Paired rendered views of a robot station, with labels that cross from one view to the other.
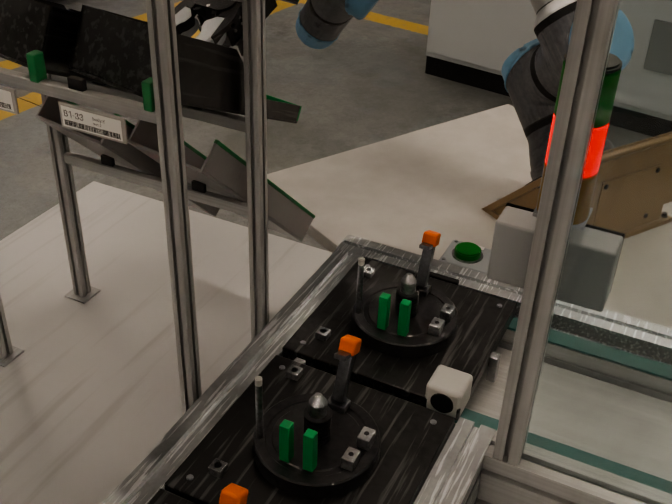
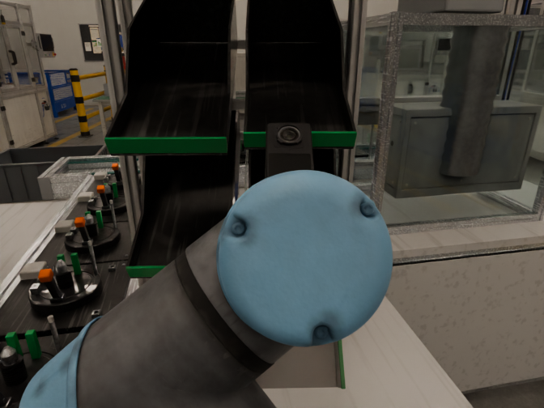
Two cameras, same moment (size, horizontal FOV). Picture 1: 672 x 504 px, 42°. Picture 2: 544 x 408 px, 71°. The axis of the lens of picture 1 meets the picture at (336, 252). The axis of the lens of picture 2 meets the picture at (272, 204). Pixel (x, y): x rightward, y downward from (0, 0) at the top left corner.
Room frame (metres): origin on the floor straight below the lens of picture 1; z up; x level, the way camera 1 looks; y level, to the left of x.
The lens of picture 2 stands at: (1.50, -0.04, 1.46)
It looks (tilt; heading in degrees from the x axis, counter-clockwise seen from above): 22 degrees down; 144
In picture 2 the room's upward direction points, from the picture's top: straight up
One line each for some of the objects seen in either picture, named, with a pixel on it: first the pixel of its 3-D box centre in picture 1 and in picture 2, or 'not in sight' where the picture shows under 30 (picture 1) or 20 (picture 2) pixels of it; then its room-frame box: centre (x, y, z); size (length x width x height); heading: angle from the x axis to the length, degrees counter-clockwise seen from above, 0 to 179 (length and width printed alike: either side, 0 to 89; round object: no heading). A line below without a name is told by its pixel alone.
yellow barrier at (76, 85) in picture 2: not in sight; (111, 93); (-7.33, 2.20, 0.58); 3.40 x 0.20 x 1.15; 146
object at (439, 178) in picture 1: (543, 237); not in sight; (1.35, -0.38, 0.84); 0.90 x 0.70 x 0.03; 36
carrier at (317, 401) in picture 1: (317, 421); (63, 275); (0.68, 0.01, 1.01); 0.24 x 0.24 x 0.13; 65
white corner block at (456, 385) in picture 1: (448, 391); not in sight; (0.78, -0.14, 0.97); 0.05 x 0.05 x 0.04; 65
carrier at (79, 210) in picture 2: not in sight; (108, 195); (0.24, 0.22, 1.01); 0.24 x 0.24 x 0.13; 65
